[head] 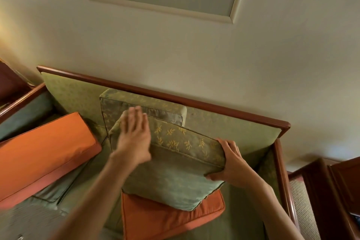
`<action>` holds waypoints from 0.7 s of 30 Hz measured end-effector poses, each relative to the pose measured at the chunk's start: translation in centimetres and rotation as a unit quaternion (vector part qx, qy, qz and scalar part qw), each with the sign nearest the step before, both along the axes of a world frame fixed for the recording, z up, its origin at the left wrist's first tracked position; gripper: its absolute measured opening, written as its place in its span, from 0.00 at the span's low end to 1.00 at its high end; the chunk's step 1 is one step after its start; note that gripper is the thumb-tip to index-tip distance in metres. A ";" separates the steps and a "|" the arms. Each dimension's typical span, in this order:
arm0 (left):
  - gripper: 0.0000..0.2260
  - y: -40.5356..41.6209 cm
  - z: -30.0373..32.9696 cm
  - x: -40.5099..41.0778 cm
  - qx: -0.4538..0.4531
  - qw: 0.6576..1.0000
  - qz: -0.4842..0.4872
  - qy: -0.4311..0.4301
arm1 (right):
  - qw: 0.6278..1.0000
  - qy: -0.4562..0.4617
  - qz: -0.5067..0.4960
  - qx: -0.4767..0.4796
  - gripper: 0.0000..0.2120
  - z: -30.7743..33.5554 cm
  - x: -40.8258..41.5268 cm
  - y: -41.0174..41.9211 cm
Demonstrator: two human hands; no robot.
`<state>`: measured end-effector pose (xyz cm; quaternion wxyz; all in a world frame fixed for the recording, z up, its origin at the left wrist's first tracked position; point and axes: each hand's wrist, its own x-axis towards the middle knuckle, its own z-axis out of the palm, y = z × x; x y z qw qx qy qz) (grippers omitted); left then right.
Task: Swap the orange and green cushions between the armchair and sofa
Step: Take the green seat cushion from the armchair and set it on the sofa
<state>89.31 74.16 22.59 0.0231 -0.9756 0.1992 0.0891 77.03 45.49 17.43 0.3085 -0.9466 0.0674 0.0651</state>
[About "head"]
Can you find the person's right hand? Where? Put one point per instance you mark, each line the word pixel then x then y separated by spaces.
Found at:
pixel 236 169

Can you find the person's left hand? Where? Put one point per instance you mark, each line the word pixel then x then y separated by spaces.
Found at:
pixel 133 138

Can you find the wooden glass-top side table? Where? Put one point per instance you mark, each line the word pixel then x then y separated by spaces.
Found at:
pixel 317 192

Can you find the orange cushion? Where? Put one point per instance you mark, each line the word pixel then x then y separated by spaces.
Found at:
pixel 45 152
pixel 157 220

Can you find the person's left forearm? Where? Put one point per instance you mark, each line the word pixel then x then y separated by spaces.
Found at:
pixel 92 200

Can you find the green patterned cushion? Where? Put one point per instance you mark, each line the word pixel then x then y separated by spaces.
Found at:
pixel 174 180
pixel 157 104

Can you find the green sofa with wooden frame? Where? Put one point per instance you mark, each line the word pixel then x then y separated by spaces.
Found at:
pixel 242 133

